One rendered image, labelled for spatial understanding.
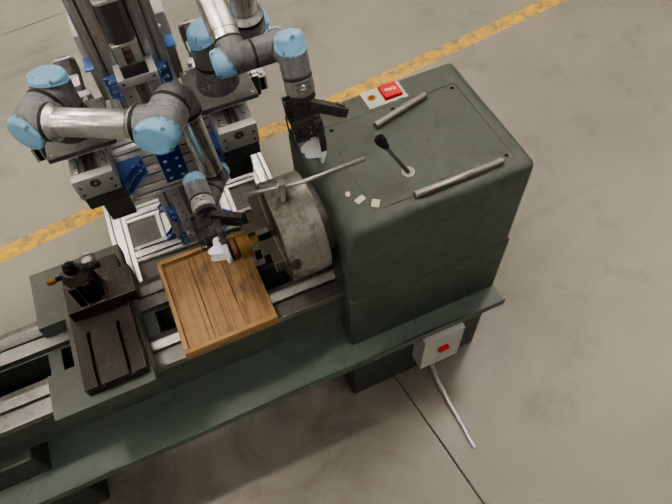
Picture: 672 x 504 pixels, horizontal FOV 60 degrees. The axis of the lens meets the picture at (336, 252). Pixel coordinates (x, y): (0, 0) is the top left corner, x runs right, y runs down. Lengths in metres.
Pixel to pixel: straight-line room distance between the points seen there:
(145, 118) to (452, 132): 0.88
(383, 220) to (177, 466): 1.56
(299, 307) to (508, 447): 1.20
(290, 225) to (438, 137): 0.51
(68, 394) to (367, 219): 1.00
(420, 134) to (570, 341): 1.48
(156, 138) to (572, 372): 2.04
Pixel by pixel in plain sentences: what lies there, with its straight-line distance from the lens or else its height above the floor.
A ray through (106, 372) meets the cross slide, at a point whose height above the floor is 0.97.
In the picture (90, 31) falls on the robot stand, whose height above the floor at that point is 1.39.
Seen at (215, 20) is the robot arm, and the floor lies 1.64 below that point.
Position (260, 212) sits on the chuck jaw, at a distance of 1.76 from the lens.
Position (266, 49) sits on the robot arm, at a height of 1.59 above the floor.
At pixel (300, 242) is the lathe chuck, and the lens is 1.66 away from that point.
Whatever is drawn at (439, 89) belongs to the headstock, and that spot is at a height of 1.25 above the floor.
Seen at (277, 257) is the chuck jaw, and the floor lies 1.12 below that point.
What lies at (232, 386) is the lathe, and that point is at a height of 0.54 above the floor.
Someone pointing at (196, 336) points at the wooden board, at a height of 0.89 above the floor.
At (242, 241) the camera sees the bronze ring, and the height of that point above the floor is 1.12.
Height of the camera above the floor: 2.55
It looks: 57 degrees down
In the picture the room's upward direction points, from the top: 5 degrees counter-clockwise
